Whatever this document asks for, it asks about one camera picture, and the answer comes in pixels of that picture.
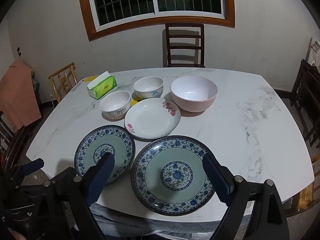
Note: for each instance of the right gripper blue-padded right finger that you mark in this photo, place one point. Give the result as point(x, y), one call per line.
point(219, 176)

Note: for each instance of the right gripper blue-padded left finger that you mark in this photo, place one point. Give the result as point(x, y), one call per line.
point(97, 176)

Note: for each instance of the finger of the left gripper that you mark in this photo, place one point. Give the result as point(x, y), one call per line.
point(31, 167)

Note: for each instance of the small blue floral plate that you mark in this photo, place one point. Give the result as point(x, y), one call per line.
point(112, 139)

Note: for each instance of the large blue floral plate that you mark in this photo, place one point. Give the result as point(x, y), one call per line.
point(168, 178)

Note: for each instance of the white bowl with lettering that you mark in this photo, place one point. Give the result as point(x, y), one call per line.
point(115, 105)

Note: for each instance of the white plate pink flowers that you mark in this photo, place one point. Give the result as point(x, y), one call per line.
point(152, 118)

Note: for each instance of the pink large bowl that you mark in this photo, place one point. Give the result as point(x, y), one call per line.
point(194, 94)

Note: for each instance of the white bowl blue dolphin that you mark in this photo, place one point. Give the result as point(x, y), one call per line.
point(149, 87)

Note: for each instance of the dark chair at left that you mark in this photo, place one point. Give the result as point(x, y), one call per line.
point(12, 144)

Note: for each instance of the pink cloth on chair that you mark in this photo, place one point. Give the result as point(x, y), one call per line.
point(18, 100)

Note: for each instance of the yellow warning sticker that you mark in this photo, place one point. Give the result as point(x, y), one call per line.
point(135, 101)

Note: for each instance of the green tissue pack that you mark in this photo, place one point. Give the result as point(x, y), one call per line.
point(101, 85)

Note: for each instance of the bamboo chair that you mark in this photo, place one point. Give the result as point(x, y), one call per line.
point(63, 81)

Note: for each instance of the dark wooden furniture right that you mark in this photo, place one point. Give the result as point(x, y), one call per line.
point(305, 92)

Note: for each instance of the dark wooden chair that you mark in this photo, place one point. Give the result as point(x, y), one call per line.
point(185, 36)

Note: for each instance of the window with wooden frame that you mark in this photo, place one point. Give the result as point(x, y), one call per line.
point(106, 17)

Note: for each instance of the newspaper on wall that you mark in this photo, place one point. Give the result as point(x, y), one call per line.
point(313, 53)

